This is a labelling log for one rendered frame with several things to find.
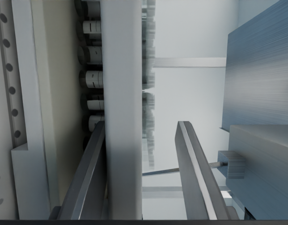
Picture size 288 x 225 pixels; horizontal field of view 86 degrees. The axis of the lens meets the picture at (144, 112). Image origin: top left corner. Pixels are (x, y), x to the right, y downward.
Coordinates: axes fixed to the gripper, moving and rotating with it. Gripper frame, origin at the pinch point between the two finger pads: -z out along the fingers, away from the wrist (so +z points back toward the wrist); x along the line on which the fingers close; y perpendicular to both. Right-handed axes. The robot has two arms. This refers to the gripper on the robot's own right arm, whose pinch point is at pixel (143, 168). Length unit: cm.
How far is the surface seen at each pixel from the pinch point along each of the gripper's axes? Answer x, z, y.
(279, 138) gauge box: -15.0, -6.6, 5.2
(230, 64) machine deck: -33, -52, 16
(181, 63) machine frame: -25, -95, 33
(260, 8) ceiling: -197, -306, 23
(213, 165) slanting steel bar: -9.9, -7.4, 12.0
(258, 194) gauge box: -13.6, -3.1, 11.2
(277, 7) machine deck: -33, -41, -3
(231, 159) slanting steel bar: -11.7, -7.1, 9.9
